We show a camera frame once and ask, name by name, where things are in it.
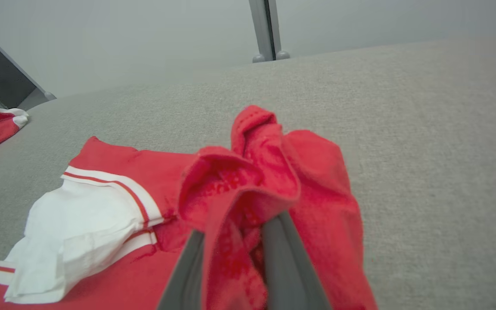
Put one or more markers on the grey partition post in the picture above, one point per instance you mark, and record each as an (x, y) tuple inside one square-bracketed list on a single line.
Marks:
[(261, 26)]

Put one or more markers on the grey round post foot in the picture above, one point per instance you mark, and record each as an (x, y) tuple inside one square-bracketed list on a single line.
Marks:
[(283, 55), (258, 58)]

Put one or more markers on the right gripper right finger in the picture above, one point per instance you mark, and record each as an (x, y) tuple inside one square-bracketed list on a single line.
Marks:
[(291, 280)]

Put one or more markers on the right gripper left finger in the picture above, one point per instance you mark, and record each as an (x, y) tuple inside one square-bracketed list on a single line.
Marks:
[(185, 284)]

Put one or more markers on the red basketball jersey with number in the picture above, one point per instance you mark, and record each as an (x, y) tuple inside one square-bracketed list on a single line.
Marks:
[(144, 172)]

